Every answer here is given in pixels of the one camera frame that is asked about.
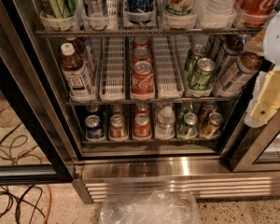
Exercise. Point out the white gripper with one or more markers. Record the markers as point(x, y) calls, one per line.
point(279, 37)

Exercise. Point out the orange soda can front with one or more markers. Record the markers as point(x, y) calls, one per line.
point(118, 127)

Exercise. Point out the orange soda can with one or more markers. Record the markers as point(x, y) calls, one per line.
point(118, 127)
point(118, 109)

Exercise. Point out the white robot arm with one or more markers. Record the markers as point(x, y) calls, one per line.
point(266, 94)

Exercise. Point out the green can middle front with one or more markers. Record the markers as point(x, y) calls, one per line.
point(201, 74)

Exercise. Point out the green can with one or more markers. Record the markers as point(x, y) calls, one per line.
point(188, 125)
point(184, 108)
point(201, 74)
point(196, 52)

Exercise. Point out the gold can bottom behind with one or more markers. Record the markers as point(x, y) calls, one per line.
point(206, 109)

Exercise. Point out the gold can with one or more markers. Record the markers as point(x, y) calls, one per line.
point(206, 109)
point(213, 124)

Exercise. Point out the green can middle behind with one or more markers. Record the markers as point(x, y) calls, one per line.
point(196, 52)

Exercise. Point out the gold can bottom front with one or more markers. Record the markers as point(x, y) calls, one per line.
point(213, 124)

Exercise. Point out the right glass fridge door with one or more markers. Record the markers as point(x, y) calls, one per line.
point(255, 149)

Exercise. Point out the glass fridge door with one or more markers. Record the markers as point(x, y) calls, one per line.
point(255, 149)
point(32, 83)

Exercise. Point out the green can bottom behind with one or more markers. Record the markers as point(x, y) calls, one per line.
point(184, 108)

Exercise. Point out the green can bottom front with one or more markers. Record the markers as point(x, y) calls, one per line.
point(188, 125)

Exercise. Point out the red cola can front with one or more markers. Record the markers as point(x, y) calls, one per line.
point(142, 78)

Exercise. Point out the red cola can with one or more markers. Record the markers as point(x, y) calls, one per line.
point(142, 78)
point(141, 55)
point(141, 42)

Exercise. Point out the red cola can middle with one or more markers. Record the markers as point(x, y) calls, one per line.
point(141, 55)

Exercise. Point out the red cola can back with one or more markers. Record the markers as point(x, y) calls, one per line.
point(141, 42)

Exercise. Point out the red soda can bottom behind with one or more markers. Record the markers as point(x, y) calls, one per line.
point(141, 108)

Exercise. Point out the red soda can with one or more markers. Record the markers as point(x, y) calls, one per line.
point(141, 108)
point(141, 126)

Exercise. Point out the red soda can bottom front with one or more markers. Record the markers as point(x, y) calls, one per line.
point(141, 126)

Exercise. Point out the blue bottle top shelf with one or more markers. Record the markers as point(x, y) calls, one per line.
point(140, 11)

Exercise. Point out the orange soda can behind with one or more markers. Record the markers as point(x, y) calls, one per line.
point(118, 109)

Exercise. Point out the blue soda can behind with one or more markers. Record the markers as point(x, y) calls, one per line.
point(94, 110)

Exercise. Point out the blue soda can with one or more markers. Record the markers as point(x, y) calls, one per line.
point(94, 110)
point(94, 127)

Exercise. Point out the blue soda can front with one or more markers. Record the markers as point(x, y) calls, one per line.
point(94, 127)

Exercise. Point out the silver bottle top shelf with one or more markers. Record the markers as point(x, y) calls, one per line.
point(97, 13)

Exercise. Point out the steel fridge base grille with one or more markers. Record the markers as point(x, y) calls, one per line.
point(184, 176)

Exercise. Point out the green bottle top shelf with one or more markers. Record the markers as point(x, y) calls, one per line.
point(57, 13)

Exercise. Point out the left glass fridge door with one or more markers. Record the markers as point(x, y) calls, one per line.
point(32, 83)

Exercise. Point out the tea bottle right front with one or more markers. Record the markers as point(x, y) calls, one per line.
point(240, 72)

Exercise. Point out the tea bottle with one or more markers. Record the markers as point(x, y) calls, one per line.
point(83, 47)
point(75, 71)
point(240, 72)
point(232, 47)

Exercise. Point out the tea bottle right behind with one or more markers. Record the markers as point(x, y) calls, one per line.
point(232, 47)

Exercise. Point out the red cola bottle top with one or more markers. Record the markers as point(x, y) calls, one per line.
point(255, 12)

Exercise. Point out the white ribbed bottle top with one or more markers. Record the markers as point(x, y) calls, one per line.
point(215, 13)

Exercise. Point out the clear water bottle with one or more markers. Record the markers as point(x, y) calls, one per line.
point(164, 128)

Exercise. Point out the clear plastic bag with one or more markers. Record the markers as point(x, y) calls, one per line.
point(157, 207)

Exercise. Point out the tea bottle left behind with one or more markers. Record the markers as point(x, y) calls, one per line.
point(83, 47)

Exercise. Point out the tea bottle left front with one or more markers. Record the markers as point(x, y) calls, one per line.
point(75, 71)

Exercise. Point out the middle wire shelf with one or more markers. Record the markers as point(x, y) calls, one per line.
point(153, 101)

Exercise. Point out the wire shelf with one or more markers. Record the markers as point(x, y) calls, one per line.
point(153, 101)
point(150, 32)

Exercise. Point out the top wire shelf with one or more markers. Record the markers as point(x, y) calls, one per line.
point(150, 32)

